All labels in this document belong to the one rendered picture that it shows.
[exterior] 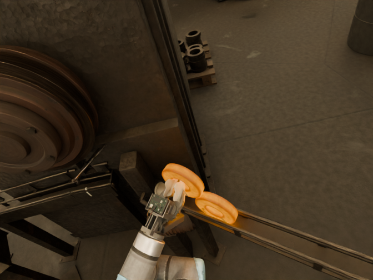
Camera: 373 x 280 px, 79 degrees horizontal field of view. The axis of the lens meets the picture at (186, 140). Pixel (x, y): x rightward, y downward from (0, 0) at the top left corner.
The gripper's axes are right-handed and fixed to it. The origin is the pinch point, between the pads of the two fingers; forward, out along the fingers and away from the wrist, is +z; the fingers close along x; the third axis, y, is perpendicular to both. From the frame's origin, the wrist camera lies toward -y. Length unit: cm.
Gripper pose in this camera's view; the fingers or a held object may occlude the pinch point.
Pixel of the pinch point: (181, 178)
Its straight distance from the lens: 79.5
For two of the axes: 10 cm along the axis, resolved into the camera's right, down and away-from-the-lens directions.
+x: -8.4, -2.3, 4.9
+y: -3.7, -4.3, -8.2
